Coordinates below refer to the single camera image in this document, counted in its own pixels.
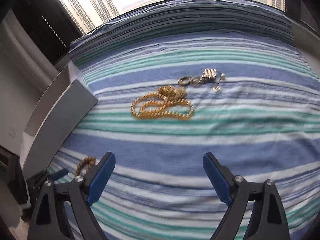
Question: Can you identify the gold chain pendant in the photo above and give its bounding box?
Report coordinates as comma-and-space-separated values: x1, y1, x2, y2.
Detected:
157, 85, 186, 100

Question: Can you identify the metal rings cluster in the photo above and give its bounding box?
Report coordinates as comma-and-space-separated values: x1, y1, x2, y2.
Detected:
178, 76, 204, 87

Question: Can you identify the silver square charm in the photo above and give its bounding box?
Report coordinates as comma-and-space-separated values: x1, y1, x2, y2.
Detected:
201, 68, 217, 83

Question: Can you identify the gold bead necklace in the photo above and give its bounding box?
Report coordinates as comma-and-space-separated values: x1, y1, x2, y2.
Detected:
130, 91, 195, 121

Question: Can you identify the brown wooden bead bracelet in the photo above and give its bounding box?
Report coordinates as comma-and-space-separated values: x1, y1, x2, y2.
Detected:
74, 155, 97, 177

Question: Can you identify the grey cardboard box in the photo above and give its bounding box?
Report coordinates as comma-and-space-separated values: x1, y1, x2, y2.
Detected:
20, 62, 98, 179

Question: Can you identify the small silver earring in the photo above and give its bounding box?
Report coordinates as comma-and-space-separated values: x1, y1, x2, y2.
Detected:
213, 73, 226, 93

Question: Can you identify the striped bed sheet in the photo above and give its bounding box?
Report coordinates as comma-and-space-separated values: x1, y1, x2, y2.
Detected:
48, 0, 319, 239

